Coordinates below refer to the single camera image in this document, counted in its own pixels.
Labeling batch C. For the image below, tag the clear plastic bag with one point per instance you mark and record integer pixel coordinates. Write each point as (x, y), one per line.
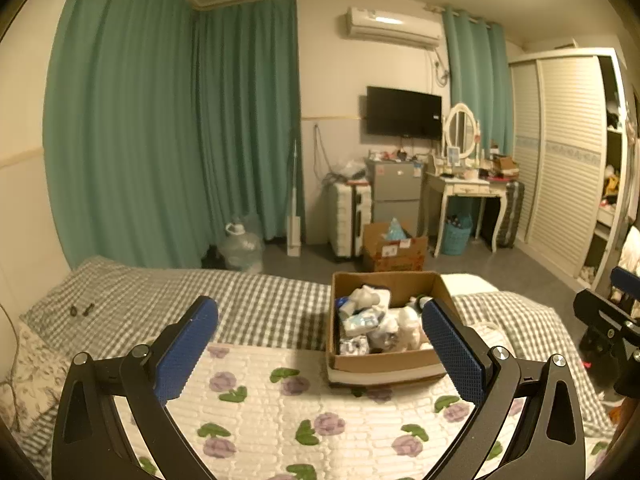
(347, 171)

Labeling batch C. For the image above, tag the white floral quilt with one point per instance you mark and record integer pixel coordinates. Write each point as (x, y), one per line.
(280, 410)

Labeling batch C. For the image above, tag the white ribbed suitcase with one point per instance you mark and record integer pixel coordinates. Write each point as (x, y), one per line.
(345, 220)

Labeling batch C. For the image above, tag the grey floral pillow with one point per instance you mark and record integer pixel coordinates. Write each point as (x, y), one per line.
(30, 375)

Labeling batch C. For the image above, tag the printed cardboard floor box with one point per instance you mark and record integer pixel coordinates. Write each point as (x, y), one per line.
(395, 255)

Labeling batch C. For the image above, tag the clear water jug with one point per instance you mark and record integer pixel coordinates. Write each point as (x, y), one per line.
(242, 250)

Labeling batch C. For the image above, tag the blue plastic basket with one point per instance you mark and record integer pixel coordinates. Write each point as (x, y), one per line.
(455, 240)

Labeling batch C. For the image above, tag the white oval vanity mirror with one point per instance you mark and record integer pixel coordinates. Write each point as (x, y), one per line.
(461, 127)

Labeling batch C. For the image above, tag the pile of hanging clothes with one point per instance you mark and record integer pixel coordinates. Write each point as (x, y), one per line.
(632, 245)

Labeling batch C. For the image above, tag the floral printed soft packet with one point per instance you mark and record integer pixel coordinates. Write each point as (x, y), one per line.
(352, 345)

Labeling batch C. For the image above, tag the wide teal curtain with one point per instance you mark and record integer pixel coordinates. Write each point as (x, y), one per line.
(150, 110)

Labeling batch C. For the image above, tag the narrow teal curtain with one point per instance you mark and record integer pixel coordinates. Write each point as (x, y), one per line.
(475, 60)

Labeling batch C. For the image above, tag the white folded blanket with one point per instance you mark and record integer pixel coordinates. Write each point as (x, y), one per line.
(470, 285)

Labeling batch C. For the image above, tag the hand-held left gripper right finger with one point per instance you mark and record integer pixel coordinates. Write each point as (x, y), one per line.
(452, 350)

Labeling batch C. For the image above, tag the black wall television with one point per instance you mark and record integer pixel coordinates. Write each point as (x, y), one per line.
(404, 112)

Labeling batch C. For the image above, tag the dark striped suitcase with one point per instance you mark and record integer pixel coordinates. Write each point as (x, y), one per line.
(512, 215)

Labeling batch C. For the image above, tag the white printed soft packet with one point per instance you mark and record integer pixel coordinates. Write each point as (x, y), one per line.
(362, 320)

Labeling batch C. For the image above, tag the black floor bag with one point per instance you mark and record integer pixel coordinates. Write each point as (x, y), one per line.
(212, 257)

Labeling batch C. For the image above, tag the light blue bag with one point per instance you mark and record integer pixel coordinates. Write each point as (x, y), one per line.
(395, 231)

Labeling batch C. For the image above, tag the white air conditioner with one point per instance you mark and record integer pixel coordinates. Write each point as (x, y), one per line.
(390, 25)

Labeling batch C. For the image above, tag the small grey fridge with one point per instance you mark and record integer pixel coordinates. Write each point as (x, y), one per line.
(395, 190)

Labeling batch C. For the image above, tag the white dressing table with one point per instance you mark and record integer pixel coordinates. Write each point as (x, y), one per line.
(465, 189)

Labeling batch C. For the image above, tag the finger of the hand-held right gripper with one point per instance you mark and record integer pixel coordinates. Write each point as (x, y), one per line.
(627, 277)
(600, 315)

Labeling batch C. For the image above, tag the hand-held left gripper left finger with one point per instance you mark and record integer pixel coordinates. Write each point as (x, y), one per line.
(187, 350)

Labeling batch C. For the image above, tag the white sliding wardrobe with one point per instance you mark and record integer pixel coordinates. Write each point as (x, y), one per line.
(565, 160)

